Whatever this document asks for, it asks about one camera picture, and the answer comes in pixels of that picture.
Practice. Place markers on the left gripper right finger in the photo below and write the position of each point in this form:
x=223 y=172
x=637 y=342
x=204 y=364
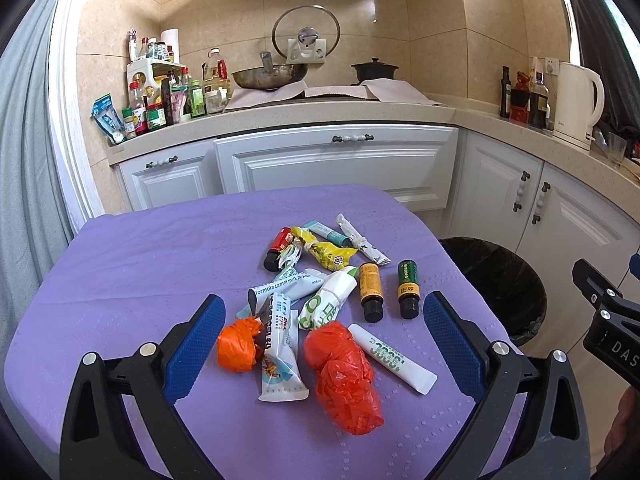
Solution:
x=528 y=421

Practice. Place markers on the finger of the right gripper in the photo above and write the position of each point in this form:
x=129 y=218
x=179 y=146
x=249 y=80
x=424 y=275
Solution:
x=601 y=294
x=634 y=266

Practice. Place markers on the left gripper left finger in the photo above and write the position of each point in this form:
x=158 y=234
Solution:
x=98 y=441

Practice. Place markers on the small orange plastic bag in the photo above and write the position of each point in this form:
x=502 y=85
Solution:
x=237 y=349

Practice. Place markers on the white tube green print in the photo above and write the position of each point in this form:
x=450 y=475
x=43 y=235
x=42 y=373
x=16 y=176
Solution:
x=413 y=374

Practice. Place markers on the green label black bottle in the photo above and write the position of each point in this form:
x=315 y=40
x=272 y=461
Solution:
x=408 y=289

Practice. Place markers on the large red plastic bag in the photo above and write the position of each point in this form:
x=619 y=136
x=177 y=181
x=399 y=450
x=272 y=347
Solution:
x=344 y=379

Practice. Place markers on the orange label black bottle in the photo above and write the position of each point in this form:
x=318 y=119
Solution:
x=371 y=292

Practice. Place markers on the white patterned knotted wrapper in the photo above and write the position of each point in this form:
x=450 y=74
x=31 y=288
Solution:
x=361 y=243

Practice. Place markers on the yellow knotted snack bag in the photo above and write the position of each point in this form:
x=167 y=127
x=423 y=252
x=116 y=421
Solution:
x=328 y=255

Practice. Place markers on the teal white tube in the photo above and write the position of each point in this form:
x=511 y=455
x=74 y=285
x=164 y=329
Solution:
x=336 y=238

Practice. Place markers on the red label black bottle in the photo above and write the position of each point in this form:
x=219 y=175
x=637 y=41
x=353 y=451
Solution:
x=278 y=245

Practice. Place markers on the black trash bin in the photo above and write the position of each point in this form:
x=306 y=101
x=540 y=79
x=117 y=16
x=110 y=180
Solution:
x=509 y=285

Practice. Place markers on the right hand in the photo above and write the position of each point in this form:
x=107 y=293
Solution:
x=619 y=429

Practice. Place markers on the drinking glass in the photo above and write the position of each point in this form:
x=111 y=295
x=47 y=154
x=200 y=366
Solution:
x=616 y=150

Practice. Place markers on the white electric kettle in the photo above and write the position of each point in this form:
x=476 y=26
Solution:
x=579 y=105

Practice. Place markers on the dark soy sauce bottle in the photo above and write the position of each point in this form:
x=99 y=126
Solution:
x=538 y=102

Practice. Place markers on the red box on counter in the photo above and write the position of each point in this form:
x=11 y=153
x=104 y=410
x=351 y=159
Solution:
x=520 y=98

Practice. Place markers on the dark olive oil bottle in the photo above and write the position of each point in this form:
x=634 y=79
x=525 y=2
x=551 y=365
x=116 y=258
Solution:
x=505 y=100

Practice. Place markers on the grey curtain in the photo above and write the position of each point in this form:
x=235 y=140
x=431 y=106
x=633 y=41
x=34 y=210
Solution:
x=35 y=229

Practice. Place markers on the pink cloth on stove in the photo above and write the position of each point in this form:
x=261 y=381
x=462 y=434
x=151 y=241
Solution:
x=383 y=90

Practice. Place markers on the black clay pot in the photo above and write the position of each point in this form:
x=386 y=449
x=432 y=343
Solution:
x=374 y=69

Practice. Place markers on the red cap seasoning jar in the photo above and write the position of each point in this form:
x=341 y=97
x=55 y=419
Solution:
x=155 y=116

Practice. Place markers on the blue white salt bag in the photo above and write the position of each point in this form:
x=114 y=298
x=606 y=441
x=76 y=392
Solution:
x=105 y=116

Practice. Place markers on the green seasoning bottle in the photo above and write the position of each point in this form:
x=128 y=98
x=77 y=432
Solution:
x=197 y=101

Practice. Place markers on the white spice rack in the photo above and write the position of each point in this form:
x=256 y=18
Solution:
x=149 y=80

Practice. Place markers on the cooking oil bottle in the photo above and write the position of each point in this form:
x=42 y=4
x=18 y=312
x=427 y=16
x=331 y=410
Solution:
x=215 y=73

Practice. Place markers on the steel wok pan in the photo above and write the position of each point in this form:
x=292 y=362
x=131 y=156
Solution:
x=269 y=76

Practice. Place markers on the white paper towel roll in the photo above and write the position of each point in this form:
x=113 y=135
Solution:
x=170 y=37

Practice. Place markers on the corner door right handle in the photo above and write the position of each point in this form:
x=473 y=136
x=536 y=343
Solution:
x=540 y=201

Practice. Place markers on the corner door handle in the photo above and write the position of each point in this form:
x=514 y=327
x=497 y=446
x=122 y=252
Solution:
x=520 y=191
x=540 y=201

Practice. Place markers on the corner door left handle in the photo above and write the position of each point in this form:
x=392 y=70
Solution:
x=520 y=191

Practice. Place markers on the left cabinet handle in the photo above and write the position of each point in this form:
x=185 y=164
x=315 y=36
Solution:
x=162 y=162

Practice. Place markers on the middle drawer handle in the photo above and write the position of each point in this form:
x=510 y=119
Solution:
x=353 y=138

